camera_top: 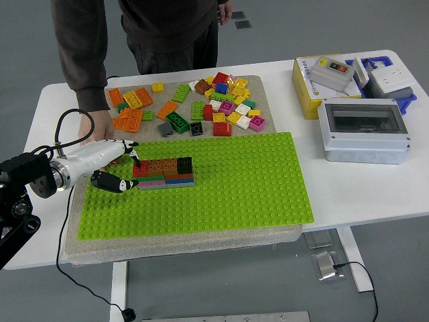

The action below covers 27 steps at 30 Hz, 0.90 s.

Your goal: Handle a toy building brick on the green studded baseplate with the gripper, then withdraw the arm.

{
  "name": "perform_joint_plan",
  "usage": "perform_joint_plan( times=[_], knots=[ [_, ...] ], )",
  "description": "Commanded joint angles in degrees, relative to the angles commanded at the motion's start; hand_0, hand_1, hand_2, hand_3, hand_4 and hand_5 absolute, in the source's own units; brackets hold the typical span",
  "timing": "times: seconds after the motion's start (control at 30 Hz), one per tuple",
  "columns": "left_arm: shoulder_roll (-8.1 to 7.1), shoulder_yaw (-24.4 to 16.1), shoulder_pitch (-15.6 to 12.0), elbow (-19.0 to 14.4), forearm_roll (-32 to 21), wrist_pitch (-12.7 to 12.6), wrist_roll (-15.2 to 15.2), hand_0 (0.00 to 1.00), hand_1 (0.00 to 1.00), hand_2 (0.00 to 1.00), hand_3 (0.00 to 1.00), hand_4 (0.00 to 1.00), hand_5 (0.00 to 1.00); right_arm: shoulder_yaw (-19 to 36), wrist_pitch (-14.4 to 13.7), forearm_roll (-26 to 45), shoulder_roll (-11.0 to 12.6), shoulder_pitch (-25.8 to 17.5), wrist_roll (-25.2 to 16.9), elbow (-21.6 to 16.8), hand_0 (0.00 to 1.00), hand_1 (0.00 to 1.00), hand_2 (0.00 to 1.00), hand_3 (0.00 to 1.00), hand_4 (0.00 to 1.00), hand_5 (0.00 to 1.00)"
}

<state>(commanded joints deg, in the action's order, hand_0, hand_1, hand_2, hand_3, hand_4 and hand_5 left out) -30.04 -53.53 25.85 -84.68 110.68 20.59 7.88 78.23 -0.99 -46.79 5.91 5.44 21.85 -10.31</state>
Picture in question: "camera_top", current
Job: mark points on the person's left hand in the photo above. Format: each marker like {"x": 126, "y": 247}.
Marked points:
{"x": 224, "y": 10}

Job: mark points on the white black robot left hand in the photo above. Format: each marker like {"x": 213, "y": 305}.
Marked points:
{"x": 87, "y": 157}

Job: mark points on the person's right hand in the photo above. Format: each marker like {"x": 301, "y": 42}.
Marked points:
{"x": 97, "y": 125}

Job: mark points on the red square toy brick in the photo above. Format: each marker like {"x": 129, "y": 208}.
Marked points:
{"x": 221, "y": 79}
{"x": 142, "y": 170}

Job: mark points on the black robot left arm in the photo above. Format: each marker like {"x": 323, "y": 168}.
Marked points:
{"x": 23, "y": 167}

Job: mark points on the person's right forearm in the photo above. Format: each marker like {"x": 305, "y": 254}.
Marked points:
{"x": 87, "y": 80}

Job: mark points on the orange long toy brick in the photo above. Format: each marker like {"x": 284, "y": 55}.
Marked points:
{"x": 167, "y": 110}
{"x": 135, "y": 121}
{"x": 144, "y": 97}
{"x": 116, "y": 98}
{"x": 120, "y": 124}

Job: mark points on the small green toy brick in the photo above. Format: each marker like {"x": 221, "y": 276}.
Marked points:
{"x": 122, "y": 108}

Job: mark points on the yellow long toy brick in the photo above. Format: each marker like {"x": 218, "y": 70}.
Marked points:
{"x": 133, "y": 100}

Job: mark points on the light green square brick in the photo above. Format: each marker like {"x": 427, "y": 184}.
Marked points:
{"x": 147, "y": 116}

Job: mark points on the grey square toy brick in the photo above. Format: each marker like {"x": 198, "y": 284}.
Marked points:
{"x": 165, "y": 129}

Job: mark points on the brown square toy brick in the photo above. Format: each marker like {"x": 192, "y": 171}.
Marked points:
{"x": 170, "y": 165}
{"x": 155, "y": 166}

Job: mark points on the small pink toy brick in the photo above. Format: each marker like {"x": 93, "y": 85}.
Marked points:
{"x": 232, "y": 78}

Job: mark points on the pink long toy brick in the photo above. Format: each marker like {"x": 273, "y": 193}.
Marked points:
{"x": 152, "y": 183}

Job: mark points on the yellow square toy brick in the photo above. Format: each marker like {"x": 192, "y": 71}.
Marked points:
{"x": 238, "y": 92}
{"x": 158, "y": 88}
{"x": 234, "y": 118}
{"x": 219, "y": 117}

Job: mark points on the small yellow toy brick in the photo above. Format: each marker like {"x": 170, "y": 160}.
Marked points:
{"x": 239, "y": 101}
{"x": 210, "y": 80}
{"x": 210, "y": 93}
{"x": 254, "y": 113}
{"x": 247, "y": 93}

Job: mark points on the yellow hollow toy brick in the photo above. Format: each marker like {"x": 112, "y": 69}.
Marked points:
{"x": 241, "y": 83}

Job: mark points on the blue square toy brick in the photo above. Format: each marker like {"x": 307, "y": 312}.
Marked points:
{"x": 222, "y": 89}

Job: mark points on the dark green long brick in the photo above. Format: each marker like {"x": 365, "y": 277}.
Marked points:
{"x": 177, "y": 122}

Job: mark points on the small white toy brick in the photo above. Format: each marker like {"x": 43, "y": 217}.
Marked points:
{"x": 193, "y": 85}

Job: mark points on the light green long brick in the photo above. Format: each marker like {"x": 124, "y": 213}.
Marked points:
{"x": 222, "y": 98}
{"x": 181, "y": 94}

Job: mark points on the red-orange long toy brick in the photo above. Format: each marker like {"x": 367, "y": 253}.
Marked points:
{"x": 179, "y": 176}

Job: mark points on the black square toy brick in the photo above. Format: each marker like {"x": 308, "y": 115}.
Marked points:
{"x": 184, "y": 165}

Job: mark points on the blue long toy brick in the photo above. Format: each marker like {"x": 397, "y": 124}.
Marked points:
{"x": 180, "y": 181}

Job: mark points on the white square toy brick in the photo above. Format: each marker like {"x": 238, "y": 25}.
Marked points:
{"x": 215, "y": 106}
{"x": 243, "y": 110}
{"x": 244, "y": 122}

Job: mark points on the teal green toy brick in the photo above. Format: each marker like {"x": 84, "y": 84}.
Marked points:
{"x": 249, "y": 104}

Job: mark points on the magenta square toy brick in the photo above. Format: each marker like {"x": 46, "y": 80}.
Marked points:
{"x": 226, "y": 108}

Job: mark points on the black hollow toy brick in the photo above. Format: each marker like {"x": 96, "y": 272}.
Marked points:
{"x": 196, "y": 129}

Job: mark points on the light green toy brick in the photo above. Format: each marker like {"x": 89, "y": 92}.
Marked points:
{"x": 198, "y": 111}

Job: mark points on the pink square toy brick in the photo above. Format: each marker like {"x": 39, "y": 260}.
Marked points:
{"x": 257, "y": 124}

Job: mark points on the green studded baseplate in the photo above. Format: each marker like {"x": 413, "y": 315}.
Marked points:
{"x": 218, "y": 201}

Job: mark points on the dark floor plate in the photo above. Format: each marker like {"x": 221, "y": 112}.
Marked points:
{"x": 239, "y": 15}
{"x": 242, "y": 24}

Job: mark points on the person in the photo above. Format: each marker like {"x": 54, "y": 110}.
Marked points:
{"x": 161, "y": 30}

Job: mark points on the yellow white cardboard box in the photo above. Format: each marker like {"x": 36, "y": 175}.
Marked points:
{"x": 301, "y": 94}

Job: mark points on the grey-brown foam mat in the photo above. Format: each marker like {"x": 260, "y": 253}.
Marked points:
{"x": 167, "y": 250}

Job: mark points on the white table leg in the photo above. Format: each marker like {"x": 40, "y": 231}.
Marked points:
{"x": 119, "y": 292}
{"x": 355, "y": 261}

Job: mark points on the grey plastic box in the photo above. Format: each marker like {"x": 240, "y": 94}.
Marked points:
{"x": 402, "y": 92}

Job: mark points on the blue plastic bin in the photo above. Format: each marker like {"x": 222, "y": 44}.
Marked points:
{"x": 408, "y": 102}

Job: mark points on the metal floor plate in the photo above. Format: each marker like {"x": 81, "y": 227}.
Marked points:
{"x": 318, "y": 239}

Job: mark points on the metal floor socket cover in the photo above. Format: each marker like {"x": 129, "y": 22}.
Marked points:
{"x": 325, "y": 266}

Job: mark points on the grey push button switch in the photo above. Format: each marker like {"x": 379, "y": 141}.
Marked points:
{"x": 326, "y": 75}

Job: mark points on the white switch plate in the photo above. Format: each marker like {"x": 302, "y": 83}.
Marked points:
{"x": 360, "y": 72}

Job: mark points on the white wall socket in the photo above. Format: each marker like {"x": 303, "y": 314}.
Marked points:
{"x": 390, "y": 78}

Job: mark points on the grey enclosure with clear lid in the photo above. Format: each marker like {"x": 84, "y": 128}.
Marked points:
{"x": 365, "y": 144}

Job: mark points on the long metal base plate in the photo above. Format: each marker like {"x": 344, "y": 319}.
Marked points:
{"x": 234, "y": 318}

